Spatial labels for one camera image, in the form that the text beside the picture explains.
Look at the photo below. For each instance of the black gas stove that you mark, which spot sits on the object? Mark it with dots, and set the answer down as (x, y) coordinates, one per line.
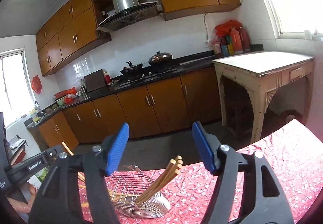
(148, 76)

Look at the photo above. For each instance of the chopstick bundle in holder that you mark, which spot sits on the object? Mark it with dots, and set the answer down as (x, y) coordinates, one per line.
(157, 183)

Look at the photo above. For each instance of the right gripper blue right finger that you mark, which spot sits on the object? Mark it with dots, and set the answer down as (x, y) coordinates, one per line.
(204, 149)

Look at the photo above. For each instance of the person's left hand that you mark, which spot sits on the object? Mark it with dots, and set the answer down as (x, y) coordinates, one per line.
(22, 207)

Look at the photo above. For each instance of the upper wooden wall cabinets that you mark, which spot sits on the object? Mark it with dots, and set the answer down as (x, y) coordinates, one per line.
(81, 25)

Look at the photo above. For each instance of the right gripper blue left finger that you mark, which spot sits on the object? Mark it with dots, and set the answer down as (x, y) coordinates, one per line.
(116, 149)

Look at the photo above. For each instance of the lower wooden kitchen cabinets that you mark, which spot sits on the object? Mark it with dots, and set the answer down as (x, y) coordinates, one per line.
(162, 106)

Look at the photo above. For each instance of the small red bottle on counter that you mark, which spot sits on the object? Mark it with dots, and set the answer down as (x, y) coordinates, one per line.
(107, 78)

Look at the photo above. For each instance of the orange bottle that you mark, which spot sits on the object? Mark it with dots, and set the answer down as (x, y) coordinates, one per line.
(236, 41)

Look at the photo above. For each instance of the red bag on counter corner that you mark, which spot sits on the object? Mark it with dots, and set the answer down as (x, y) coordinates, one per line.
(225, 28)

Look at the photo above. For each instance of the dark wok with shiny lid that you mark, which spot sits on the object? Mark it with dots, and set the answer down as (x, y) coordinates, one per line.
(160, 58)

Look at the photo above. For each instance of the red plastic bag on wall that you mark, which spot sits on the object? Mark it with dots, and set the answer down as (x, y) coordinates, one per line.
(36, 84)

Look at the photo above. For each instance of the white green paint bucket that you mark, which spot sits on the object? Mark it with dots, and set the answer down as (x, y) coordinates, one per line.
(41, 175)

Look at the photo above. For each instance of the long wooden chopstick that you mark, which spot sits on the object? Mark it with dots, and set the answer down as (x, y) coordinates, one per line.
(67, 148)

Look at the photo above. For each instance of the steel range hood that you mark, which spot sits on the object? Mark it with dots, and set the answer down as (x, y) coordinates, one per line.
(128, 12)

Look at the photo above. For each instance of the black wok with lid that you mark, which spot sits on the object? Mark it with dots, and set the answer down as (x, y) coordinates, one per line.
(132, 70)

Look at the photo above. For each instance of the left window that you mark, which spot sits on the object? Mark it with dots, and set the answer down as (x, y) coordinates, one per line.
(17, 99)

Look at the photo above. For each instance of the wire metal utensil holder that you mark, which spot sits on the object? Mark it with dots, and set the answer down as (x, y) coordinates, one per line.
(154, 208)

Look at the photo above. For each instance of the dark red bottle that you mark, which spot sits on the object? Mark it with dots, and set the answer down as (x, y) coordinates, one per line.
(244, 40)

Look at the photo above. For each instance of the red basin on counter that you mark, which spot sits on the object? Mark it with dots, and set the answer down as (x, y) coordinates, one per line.
(65, 92)

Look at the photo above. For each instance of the old cream wooden table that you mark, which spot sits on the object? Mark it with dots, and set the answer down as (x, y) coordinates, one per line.
(262, 73)

